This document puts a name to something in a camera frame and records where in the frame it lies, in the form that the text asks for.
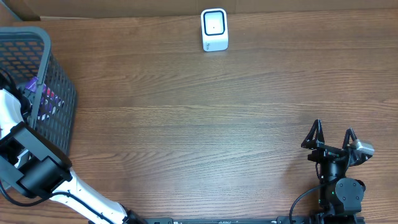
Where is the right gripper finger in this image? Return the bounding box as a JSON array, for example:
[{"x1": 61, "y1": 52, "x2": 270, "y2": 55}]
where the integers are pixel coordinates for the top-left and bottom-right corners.
[
  {"x1": 301, "y1": 119, "x2": 325, "y2": 149},
  {"x1": 342, "y1": 128, "x2": 356, "y2": 150}
]

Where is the purple sanitary pad pack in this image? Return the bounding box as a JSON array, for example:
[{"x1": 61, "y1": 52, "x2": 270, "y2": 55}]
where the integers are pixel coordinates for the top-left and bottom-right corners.
[{"x1": 25, "y1": 77, "x2": 65, "y2": 121}]

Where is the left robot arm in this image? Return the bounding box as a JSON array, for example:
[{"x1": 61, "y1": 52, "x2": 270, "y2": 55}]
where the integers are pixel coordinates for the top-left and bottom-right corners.
[{"x1": 1, "y1": 69, "x2": 145, "y2": 223}]

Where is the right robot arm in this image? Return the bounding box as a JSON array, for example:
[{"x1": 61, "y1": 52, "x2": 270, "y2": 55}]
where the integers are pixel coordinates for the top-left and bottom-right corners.
[{"x1": 294, "y1": 119, "x2": 374, "y2": 223}]

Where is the white barcode scanner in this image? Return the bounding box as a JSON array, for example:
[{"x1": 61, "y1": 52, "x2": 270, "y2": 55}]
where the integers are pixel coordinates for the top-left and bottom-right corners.
[{"x1": 200, "y1": 8, "x2": 229, "y2": 52}]

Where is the grey plastic mesh basket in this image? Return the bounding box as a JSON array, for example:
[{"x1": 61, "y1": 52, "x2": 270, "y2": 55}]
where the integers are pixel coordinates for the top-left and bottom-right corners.
[{"x1": 1, "y1": 27, "x2": 77, "y2": 155}]

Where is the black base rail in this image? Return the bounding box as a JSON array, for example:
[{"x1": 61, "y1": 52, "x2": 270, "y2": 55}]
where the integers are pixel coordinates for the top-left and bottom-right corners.
[{"x1": 144, "y1": 216, "x2": 366, "y2": 224}]

